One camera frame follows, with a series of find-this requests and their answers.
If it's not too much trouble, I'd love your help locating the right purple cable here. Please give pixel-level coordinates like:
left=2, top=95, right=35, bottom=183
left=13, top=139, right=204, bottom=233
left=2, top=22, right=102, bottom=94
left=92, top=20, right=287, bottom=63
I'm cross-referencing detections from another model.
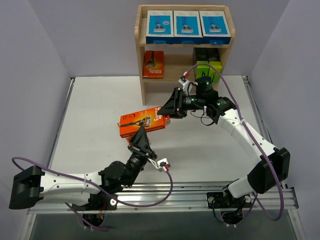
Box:
left=183, top=63, right=286, bottom=221

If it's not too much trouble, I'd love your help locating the orange razor pack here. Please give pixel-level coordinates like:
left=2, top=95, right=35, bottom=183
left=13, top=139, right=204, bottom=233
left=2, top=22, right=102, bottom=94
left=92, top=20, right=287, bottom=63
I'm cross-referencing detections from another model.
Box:
left=117, top=122, right=166, bottom=138
left=142, top=50, right=165, bottom=79
left=119, top=106, right=171, bottom=128

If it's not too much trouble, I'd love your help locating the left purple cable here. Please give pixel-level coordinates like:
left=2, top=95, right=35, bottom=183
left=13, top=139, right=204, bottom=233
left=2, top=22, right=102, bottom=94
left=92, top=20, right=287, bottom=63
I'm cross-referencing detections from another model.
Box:
left=11, top=156, right=174, bottom=232

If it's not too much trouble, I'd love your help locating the orange razor pack top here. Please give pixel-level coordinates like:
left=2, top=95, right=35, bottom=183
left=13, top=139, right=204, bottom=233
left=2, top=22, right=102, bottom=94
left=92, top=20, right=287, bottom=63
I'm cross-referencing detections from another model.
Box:
left=142, top=50, right=165, bottom=79

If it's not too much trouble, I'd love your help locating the blue Harry's razor box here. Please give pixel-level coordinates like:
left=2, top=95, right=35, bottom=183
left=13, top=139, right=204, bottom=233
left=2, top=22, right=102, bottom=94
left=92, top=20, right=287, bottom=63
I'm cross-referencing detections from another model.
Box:
left=173, top=10, right=203, bottom=45
left=199, top=10, right=232, bottom=46

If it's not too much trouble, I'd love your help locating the purple cable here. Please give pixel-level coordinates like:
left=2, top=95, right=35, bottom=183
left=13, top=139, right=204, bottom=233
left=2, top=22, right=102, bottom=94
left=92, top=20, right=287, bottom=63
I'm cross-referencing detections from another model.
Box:
left=11, top=156, right=174, bottom=232
left=183, top=63, right=286, bottom=221

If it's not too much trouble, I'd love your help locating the white Harry's razor blister pack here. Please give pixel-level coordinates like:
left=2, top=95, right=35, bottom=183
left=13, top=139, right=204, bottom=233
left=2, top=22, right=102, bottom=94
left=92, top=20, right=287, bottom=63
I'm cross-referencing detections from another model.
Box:
left=145, top=10, right=174, bottom=45

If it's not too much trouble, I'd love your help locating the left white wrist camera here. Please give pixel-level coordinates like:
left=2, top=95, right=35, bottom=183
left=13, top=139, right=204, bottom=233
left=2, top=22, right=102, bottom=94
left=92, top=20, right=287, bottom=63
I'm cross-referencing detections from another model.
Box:
left=148, top=158, right=171, bottom=172

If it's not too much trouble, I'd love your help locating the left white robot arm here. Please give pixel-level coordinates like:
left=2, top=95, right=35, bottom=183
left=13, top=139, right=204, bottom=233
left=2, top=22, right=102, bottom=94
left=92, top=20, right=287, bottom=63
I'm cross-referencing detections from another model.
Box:
left=9, top=126, right=162, bottom=210

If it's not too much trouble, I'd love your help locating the wooden three-tier shelf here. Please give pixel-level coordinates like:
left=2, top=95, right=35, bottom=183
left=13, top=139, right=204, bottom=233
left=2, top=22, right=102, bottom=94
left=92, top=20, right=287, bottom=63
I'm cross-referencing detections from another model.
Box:
left=134, top=4, right=236, bottom=105

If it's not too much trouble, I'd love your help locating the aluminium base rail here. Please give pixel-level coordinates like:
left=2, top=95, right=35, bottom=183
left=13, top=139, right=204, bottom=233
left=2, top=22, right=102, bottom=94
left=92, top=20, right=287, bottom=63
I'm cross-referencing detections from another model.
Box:
left=27, top=182, right=299, bottom=214

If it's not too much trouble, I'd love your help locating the black green Gillette box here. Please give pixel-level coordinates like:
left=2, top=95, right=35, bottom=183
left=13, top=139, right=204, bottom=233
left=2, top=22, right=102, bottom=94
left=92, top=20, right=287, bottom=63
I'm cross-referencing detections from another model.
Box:
left=206, top=48, right=222, bottom=84
left=193, top=47, right=210, bottom=79

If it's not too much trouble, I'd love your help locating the orange razor pack front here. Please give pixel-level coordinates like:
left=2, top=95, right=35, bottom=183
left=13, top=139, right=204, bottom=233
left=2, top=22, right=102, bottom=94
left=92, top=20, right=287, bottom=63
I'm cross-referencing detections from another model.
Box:
left=119, top=106, right=171, bottom=128

